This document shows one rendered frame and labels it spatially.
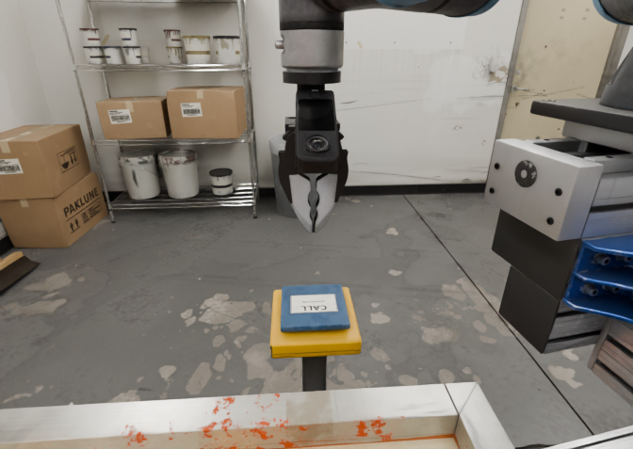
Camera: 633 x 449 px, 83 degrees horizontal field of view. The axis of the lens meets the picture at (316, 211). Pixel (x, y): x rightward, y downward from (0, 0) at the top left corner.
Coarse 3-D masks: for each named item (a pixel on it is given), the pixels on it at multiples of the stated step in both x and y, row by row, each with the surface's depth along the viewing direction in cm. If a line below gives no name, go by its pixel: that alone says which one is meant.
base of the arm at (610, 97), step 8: (632, 48) 45; (632, 56) 44; (624, 64) 46; (632, 64) 44; (616, 72) 48; (624, 72) 45; (632, 72) 44; (616, 80) 46; (624, 80) 44; (632, 80) 43; (608, 88) 47; (616, 88) 45; (624, 88) 44; (632, 88) 43; (608, 96) 47; (616, 96) 45; (624, 96) 44; (632, 96) 43; (608, 104) 47; (616, 104) 45; (624, 104) 44; (632, 104) 43
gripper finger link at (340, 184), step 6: (342, 150) 46; (342, 156) 46; (342, 162) 46; (342, 168) 46; (348, 168) 46; (342, 174) 47; (348, 174) 47; (342, 180) 47; (336, 186) 47; (342, 186) 47; (336, 192) 48; (336, 198) 48
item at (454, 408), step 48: (432, 384) 39; (0, 432) 34; (48, 432) 34; (96, 432) 34; (144, 432) 34; (192, 432) 35; (240, 432) 35; (288, 432) 35; (336, 432) 36; (384, 432) 36; (432, 432) 37; (480, 432) 34
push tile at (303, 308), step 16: (288, 288) 59; (304, 288) 59; (320, 288) 59; (336, 288) 59; (288, 304) 55; (304, 304) 55; (320, 304) 55; (336, 304) 55; (288, 320) 52; (304, 320) 52; (320, 320) 52; (336, 320) 52
